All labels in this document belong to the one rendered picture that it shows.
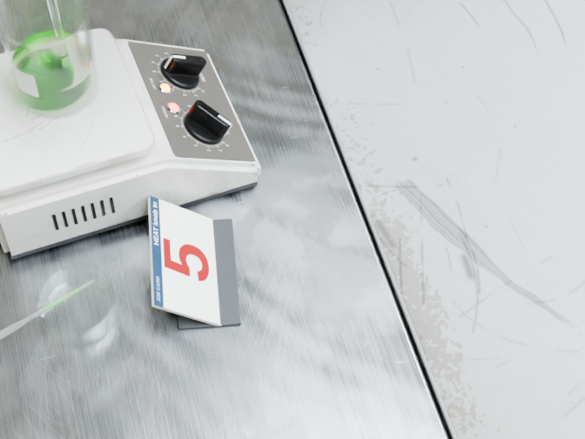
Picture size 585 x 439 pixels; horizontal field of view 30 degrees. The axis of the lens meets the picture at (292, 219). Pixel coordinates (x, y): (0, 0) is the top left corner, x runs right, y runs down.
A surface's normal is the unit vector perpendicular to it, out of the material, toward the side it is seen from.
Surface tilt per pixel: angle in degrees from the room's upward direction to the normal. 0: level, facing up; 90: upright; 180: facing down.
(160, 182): 90
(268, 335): 0
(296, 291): 0
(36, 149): 0
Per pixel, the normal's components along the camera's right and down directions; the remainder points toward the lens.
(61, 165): 0.04, -0.54
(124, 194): 0.37, 0.79
